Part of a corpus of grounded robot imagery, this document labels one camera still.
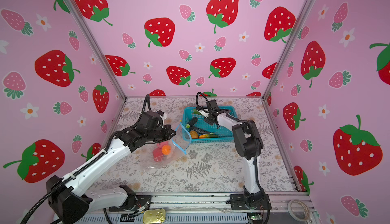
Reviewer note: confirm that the clear zip top bag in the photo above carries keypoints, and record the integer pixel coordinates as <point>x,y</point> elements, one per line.
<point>179,144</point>

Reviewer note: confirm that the orange toy fruit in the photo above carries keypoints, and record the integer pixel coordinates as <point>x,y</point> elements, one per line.
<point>166,150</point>

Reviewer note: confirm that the red toy pepper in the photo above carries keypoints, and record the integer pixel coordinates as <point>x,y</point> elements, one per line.
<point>157,155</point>

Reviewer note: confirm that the clear tape roll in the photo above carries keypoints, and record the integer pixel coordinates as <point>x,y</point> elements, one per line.
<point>298,210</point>

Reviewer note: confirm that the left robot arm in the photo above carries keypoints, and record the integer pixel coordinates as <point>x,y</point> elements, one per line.
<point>66,195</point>

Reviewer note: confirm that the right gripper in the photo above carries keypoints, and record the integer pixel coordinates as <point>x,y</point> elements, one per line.
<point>208,120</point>

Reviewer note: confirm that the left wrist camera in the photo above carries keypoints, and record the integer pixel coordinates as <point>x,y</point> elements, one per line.
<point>152,120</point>

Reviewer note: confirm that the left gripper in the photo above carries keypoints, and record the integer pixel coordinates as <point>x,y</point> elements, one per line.
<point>167,128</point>

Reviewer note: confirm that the green leafy vegetable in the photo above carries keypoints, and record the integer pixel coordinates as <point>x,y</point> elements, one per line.
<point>196,111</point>

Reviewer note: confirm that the gold tin can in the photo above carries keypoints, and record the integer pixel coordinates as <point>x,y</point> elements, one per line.
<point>154,216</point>

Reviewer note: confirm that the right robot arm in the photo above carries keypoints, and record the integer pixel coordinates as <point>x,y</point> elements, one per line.
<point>249,145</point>

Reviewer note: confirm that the magenta toy fruit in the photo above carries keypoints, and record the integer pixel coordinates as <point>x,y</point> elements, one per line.
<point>161,145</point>

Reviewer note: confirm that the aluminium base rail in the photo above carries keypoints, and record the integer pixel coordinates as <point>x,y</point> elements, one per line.
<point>214,208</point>

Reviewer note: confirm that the teal plastic basket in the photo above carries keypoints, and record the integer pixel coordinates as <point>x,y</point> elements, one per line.
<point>224,134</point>

